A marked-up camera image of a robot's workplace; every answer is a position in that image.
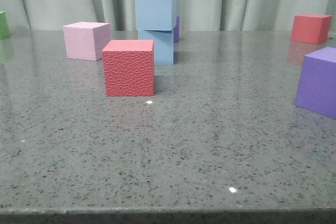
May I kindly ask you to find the light blue foam cube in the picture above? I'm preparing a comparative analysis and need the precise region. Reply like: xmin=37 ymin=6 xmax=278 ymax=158
xmin=135 ymin=0 xmax=177 ymax=31
xmin=138 ymin=30 xmax=174 ymax=65

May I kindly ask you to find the red textured foam cube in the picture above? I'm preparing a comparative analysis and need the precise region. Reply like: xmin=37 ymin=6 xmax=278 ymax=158
xmin=102 ymin=39 xmax=154 ymax=97

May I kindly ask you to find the purple foam cube far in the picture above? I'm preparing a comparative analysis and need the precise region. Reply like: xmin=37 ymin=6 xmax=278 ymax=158
xmin=173 ymin=15 xmax=180 ymax=43

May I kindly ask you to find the purple foam cube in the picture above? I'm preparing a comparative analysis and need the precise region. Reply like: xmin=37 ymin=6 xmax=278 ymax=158
xmin=295 ymin=47 xmax=335 ymax=119
xmin=173 ymin=15 xmax=180 ymax=43

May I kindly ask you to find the pink foam cube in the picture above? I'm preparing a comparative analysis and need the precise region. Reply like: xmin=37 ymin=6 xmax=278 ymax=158
xmin=63 ymin=22 xmax=111 ymax=61

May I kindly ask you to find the purple foam cube near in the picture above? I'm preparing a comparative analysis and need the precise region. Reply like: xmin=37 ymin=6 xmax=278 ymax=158
xmin=295 ymin=47 xmax=335 ymax=119

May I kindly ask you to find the red foam cube far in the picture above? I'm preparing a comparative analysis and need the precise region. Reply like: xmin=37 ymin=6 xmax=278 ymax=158
xmin=290 ymin=13 xmax=332 ymax=45

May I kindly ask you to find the green foam cube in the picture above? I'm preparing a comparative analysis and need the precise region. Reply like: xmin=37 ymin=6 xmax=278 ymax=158
xmin=0 ymin=11 xmax=10 ymax=40

